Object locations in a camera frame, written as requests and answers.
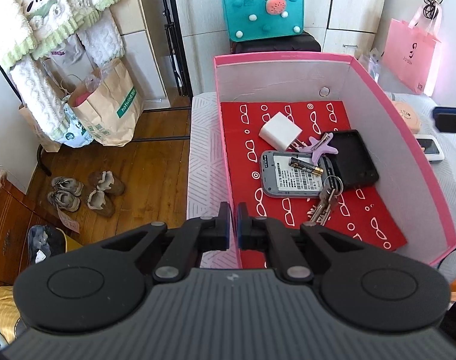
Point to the pink paper shopping bag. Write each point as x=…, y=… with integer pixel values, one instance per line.
x=413, y=51

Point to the white black remote device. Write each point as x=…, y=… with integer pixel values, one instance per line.
x=431, y=148

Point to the red patterned liner sheet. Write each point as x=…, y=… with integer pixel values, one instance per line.
x=360, y=213

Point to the black square case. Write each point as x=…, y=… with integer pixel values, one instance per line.
x=353, y=163

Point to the teal felt handbag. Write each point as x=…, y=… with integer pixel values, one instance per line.
x=250, y=20

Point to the grey sneaker pair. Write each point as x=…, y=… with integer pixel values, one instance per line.
x=66, y=193

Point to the purple starfish hair clip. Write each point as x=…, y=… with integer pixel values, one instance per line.
x=319, y=147

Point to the black gold AA battery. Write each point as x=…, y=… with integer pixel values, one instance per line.
x=304, y=166

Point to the white green knit cardigan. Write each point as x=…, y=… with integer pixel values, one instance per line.
x=31, y=30

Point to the peach round tape case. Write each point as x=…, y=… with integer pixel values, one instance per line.
x=408, y=114

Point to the brown fuzzy slipper pair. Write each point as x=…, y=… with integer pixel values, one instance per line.
x=103, y=185

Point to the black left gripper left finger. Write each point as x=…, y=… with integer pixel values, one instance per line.
x=167, y=255

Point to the brown paper bag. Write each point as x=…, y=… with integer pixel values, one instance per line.
x=107, y=104

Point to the white charger cube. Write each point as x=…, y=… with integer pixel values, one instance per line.
x=279, y=132

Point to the silver key bunch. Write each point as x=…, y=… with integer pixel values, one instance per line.
x=328, y=200

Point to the white starbucks plastic bag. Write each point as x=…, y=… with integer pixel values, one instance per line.
x=75, y=136

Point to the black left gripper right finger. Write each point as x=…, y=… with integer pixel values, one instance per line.
x=296, y=255

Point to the pink storage box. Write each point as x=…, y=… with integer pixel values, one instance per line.
x=407, y=184

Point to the grey pocket wifi device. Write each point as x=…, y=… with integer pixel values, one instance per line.
x=278, y=179

